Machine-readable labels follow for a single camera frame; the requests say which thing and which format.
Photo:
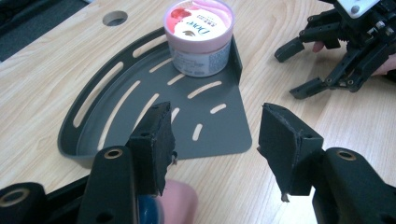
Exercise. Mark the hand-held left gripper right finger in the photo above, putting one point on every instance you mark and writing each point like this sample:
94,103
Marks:
283,149

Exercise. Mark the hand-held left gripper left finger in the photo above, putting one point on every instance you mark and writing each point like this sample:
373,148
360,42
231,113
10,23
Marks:
152,158

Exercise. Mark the pink bottle with blue cap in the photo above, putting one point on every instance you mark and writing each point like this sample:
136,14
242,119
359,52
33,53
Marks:
182,202

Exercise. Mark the gray slotted corner rack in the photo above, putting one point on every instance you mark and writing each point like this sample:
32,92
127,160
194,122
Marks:
218,130

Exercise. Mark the pink lidded jar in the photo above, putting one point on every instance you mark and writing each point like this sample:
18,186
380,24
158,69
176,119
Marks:
199,34

